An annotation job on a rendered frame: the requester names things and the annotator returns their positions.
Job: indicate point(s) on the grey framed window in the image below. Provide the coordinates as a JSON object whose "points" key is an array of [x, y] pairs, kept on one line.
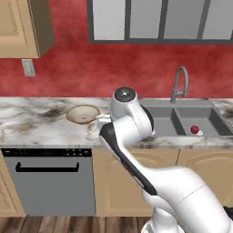
{"points": [[160, 19]]}

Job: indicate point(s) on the white wall socket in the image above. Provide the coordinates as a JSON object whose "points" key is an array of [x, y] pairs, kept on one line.
{"points": [[28, 67]]}

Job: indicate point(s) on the grey dishwasher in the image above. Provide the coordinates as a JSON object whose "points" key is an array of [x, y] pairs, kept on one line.
{"points": [[48, 188]]}

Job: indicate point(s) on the red and white mug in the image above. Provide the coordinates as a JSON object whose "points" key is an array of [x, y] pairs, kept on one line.
{"points": [[196, 130]]}

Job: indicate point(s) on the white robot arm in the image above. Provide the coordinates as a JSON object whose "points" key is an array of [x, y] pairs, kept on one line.
{"points": [[179, 188]]}

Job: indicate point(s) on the beige base cupboard door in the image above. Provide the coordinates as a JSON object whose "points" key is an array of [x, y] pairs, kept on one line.
{"points": [[121, 188], [9, 191], [209, 170]]}

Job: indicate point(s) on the beige wall cupboard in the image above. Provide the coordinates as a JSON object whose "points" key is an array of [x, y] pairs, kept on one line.
{"points": [[21, 27]]}

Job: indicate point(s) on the beige ceramic bowl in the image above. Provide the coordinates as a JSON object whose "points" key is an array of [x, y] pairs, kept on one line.
{"points": [[82, 114]]}

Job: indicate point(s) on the grey double sink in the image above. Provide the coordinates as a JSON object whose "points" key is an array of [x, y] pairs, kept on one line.
{"points": [[188, 118]]}

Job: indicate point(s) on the grey curved tap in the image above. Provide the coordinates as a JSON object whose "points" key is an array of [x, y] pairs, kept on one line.
{"points": [[179, 82]]}

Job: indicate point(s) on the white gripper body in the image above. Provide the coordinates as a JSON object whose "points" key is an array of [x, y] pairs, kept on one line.
{"points": [[103, 119]]}

